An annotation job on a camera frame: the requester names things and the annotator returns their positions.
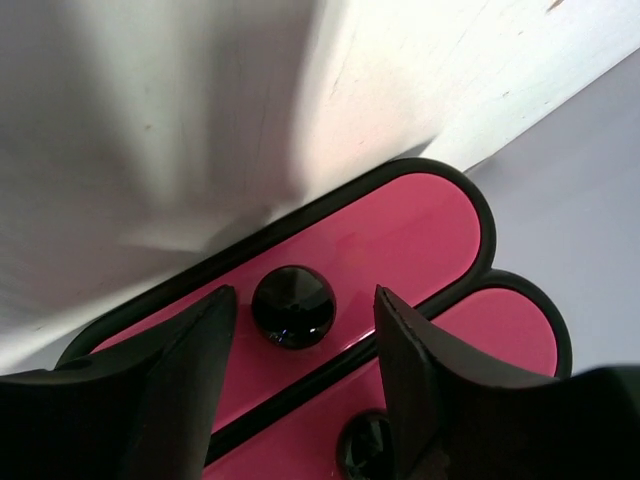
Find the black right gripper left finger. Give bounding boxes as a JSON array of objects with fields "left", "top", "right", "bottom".
[{"left": 1, "top": 286, "right": 236, "bottom": 479}]

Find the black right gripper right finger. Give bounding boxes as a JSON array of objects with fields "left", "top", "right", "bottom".
[{"left": 374, "top": 287, "right": 639, "bottom": 479}]

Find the pink drawer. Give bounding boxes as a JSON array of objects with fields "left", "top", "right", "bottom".
[
  {"left": 203, "top": 286, "right": 560, "bottom": 479},
  {"left": 98, "top": 173, "right": 480, "bottom": 429}
]

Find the pink bottom drawer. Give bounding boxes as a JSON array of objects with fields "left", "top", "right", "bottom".
[{"left": 98, "top": 173, "right": 480, "bottom": 429}]

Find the black drawer cabinet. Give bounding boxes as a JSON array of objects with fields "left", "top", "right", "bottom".
[{"left": 60, "top": 159, "right": 572, "bottom": 467}]

